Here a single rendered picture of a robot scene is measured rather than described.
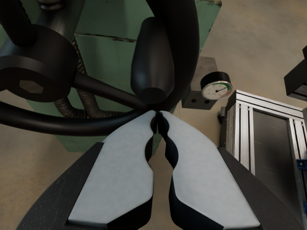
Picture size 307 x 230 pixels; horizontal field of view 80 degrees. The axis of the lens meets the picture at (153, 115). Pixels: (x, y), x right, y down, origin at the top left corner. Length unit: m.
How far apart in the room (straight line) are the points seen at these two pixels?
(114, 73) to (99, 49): 0.07
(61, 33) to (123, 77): 0.26
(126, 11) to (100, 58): 0.12
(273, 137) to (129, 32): 0.87
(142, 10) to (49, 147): 0.87
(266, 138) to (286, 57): 1.08
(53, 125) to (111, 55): 0.19
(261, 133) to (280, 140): 0.10
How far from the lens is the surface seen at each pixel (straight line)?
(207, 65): 0.52
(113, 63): 0.43
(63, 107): 0.36
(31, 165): 1.08
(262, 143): 1.02
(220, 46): 1.71
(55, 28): 0.22
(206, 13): 0.36
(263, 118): 1.09
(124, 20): 0.36
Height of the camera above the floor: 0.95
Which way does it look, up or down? 59 degrees down
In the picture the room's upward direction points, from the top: 15 degrees clockwise
